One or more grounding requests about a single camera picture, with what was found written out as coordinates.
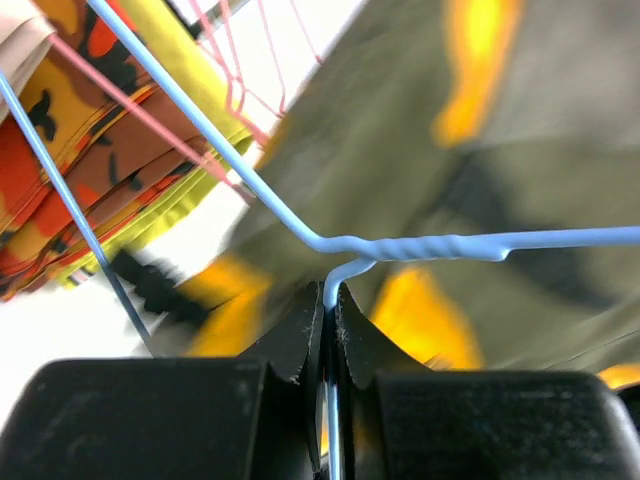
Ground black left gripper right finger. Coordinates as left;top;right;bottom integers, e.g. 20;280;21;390
336;288;639;479

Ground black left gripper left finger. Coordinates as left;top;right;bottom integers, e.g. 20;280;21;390
1;283;323;479

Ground blue wire hanger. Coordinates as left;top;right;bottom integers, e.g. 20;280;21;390
1;1;639;479

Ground green yellow camouflage trousers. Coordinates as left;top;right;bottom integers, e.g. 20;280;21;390
112;0;640;391

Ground orange camouflage trousers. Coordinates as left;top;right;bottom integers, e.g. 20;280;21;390
1;1;208;299

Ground pink hanger with beige trousers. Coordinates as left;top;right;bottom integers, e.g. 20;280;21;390
49;34;256;206

